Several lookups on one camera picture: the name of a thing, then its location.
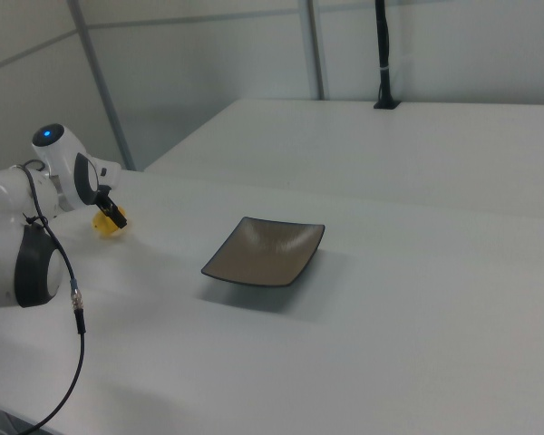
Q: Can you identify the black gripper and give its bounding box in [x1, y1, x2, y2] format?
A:
[96, 184, 129, 229]

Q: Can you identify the yellow potato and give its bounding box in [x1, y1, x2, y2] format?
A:
[92, 206, 130, 239]

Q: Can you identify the square brown ceramic plate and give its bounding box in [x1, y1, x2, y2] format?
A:
[200, 216, 326, 289]

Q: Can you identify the white adjacent table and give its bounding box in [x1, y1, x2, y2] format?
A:
[143, 98, 544, 222]

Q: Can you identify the black pole with white band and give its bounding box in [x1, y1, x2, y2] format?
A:
[373, 0, 403, 111]

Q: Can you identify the dark robot cable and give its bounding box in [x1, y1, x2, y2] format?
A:
[7, 161, 89, 435]

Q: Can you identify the grey metal partition post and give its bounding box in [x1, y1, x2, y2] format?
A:
[66, 0, 138, 172]
[305, 0, 326, 102]

